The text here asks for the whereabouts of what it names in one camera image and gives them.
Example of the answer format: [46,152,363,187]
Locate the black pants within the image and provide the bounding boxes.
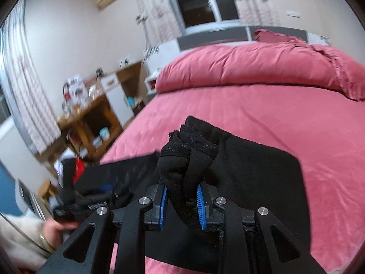
[74,116,311,271]

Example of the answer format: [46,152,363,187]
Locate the long patterned side curtain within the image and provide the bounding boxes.
[0,0,62,155]

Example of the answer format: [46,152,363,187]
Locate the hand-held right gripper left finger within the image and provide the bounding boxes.
[37,184,169,274]

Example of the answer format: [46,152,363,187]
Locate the dark pink ruffled pillow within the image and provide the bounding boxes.
[254,29,307,44]

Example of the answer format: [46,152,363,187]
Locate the patterned white curtain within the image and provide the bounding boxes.
[134,0,183,44]
[228,0,282,28]

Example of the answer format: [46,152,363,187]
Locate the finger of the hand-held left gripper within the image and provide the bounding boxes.
[99,184,132,206]

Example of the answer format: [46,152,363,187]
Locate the wooden desk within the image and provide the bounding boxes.
[56,94,124,161]

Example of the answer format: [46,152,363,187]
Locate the wooden cabinet with white door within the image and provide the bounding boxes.
[101,61,149,126]

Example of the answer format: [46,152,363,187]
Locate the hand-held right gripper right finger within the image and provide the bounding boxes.
[197,184,326,274]

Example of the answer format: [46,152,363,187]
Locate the pink duvet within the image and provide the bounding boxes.
[155,40,365,102]

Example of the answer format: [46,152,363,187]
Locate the white nightstand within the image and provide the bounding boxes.
[144,68,164,95]

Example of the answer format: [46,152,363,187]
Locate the person's left hand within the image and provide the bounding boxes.
[43,220,78,248]

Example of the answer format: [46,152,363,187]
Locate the leaf print headboard panel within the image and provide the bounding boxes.
[144,40,181,75]
[307,33,331,46]

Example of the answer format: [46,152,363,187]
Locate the window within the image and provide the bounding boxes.
[168,0,243,35]

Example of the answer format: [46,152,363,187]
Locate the person's left forearm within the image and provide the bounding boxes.
[0,213,55,269]

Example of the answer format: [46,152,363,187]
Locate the red bag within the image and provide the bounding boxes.
[73,158,86,185]

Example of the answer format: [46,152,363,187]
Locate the grey headboard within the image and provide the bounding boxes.
[177,26,309,52]

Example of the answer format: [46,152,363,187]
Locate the pink bed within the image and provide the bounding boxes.
[100,85,365,274]

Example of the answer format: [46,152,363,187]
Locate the printed cardboard box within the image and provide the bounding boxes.
[64,76,89,107]

